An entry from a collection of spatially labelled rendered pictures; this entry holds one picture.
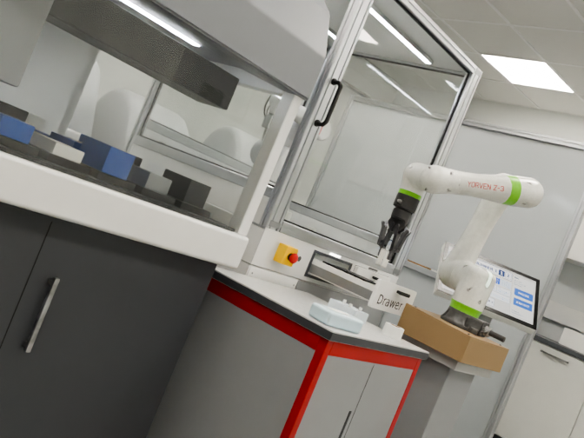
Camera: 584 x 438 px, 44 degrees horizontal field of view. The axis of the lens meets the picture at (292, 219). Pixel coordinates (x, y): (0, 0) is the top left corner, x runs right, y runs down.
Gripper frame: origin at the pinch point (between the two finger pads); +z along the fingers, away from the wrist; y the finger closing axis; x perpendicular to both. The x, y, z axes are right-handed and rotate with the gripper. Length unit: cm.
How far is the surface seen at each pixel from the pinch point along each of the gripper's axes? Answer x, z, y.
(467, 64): 40, -96, -22
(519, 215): 169, -55, -27
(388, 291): -6.1, 11.0, 11.0
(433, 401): 15, 43, 34
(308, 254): -16.3, 9.8, -22.8
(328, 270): -11.5, 12.6, -13.9
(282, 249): -35.5, 11.2, -19.9
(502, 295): 97, -5, 11
